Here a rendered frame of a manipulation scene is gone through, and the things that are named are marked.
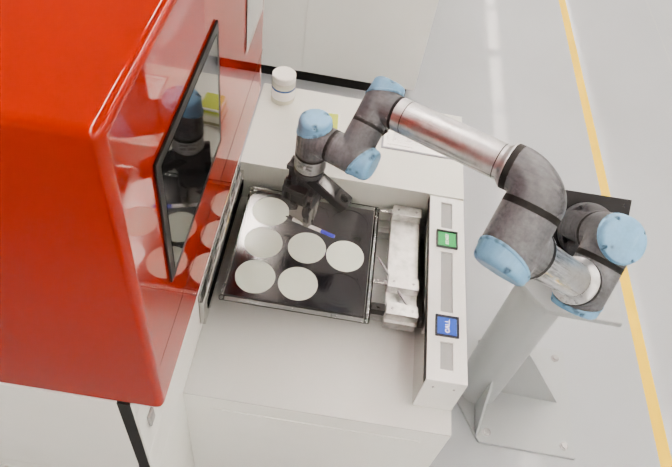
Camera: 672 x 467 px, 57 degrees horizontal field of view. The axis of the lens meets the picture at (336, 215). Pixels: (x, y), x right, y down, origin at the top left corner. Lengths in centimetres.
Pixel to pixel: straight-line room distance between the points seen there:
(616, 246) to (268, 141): 95
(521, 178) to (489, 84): 266
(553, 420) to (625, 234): 118
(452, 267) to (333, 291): 31
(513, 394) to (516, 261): 144
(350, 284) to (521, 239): 54
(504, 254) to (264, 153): 82
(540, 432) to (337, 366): 119
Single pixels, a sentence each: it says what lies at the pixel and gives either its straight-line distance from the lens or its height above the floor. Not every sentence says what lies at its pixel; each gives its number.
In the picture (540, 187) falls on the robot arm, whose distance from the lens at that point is 121.
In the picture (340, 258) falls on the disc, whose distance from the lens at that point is 163.
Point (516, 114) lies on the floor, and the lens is 372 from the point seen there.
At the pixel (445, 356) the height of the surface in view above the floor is 96.
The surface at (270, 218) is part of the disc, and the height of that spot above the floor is 90.
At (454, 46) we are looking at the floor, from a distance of 409.
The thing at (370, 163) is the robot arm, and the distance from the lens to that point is 133.
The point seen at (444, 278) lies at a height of 96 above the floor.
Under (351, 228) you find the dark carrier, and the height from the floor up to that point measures 90.
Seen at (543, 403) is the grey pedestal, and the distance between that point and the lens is 263.
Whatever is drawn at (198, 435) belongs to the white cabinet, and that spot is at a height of 56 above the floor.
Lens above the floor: 221
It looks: 50 degrees down
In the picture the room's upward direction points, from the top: 11 degrees clockwise
